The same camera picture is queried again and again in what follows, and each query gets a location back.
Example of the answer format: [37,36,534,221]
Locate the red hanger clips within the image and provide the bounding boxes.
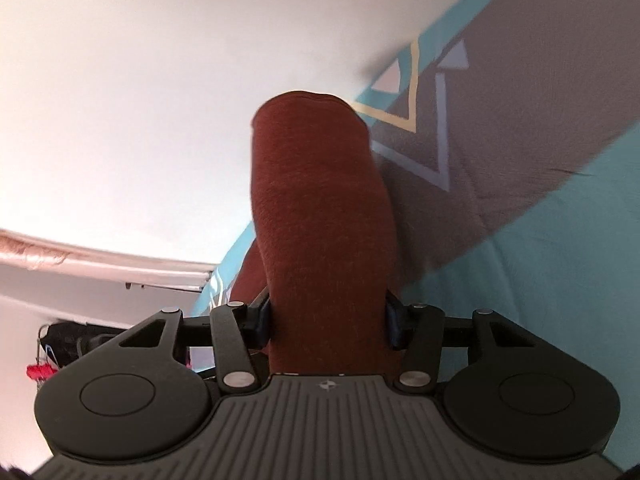
[26,363,58,382]

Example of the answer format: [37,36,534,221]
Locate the dark red knit sweater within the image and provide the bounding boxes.
[231,91,400,377]

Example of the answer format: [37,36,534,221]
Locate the pink wooden door frame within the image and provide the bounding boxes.
[1,230,216,292]

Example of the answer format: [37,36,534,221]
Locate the teal grey patterned bedsheet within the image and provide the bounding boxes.
[188,0,640,456]

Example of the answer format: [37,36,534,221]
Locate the black bag on floor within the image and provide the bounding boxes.
[39,321,125,367]

